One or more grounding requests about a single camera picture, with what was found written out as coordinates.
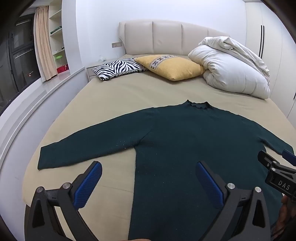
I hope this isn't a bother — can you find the white nightstand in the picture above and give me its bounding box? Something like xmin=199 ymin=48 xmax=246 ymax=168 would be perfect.
xmin=86 ymin=57 xmax=121 ymax=81

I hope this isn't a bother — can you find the white wardrobe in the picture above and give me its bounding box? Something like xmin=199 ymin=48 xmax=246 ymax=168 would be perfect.
xmin=245 ymin=0 xmax=296 ymax=118

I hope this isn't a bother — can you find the person's right hand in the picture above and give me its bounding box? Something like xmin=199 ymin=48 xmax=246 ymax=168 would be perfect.
xmin=273 ymin=196 xmax=296 ymax=241

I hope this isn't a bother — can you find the dark window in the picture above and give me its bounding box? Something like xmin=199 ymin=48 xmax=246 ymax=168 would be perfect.
xmin=0 ymin=14 xmax=41 ymax=112

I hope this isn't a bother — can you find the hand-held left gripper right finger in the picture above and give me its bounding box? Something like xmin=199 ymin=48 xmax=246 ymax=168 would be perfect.
xmin=195 ymin=161 xmax=271 ymax=241

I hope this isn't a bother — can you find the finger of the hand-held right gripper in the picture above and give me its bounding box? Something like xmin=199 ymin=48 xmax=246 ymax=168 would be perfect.
xmin=258 ymin=151 xmax=281 ymax=172
xmin=282 ymin=149 xmax=296 ymax=167

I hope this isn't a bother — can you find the white window ledge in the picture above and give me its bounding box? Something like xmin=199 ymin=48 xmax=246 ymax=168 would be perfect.
xmin=0 ymin=67 xmax=89 ymax=167

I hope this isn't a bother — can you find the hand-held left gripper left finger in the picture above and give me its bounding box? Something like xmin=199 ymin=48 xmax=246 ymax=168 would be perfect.
xmin=24 ymin=161 xmax=103 ymax=241

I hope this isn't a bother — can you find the beige padded headboard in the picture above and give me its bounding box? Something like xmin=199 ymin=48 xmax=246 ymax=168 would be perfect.
xmin=119 ymin=20 xmax=232 ymax=59

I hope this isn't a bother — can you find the yellow pillow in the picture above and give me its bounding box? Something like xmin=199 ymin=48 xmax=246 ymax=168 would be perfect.
xmin=134 ymin=54 xmax=206 ymax=81

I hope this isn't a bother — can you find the dark green sweater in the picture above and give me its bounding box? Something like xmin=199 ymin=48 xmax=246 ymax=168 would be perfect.
xmin=37 ymin=100 xmax=295 ymax=241

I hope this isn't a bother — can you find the beige curtain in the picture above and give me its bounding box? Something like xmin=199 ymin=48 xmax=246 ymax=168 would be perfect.
xmin=34 ymin=6 xmax=57 ymax=81

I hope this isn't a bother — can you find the white wall shelf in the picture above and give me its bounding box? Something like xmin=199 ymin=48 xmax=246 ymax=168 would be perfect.
xmin=48 ymin=0 xmax=70 ymax=75

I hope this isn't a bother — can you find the zebra striped pillow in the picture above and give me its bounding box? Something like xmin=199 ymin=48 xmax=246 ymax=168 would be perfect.
xmin=92 ymin=58 xmax=148 ymax=81

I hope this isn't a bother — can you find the bed with beige sheet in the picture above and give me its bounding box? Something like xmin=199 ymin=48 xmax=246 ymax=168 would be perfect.
xmin=22 ymin=54 xmax=290 ymax=241

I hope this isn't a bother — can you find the white folded duvet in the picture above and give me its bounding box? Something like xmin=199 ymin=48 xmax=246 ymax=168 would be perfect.
xmin=188 ymin=36 xmax=271 ymax=100

